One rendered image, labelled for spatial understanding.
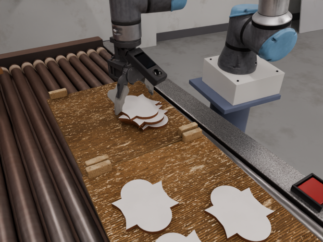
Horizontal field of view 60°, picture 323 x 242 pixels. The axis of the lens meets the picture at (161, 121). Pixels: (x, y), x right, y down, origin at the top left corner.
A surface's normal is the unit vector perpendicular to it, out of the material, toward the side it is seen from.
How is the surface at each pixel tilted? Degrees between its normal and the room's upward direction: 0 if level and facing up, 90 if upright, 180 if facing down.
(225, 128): 0
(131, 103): 0
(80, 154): 0
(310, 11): 75
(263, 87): 90
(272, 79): 90
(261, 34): 101
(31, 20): 90
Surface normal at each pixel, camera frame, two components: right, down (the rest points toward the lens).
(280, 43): 0.37, 0.69
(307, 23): 0.40, 0.29
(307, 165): 0.00, -0.82
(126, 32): 0.01, 0.58
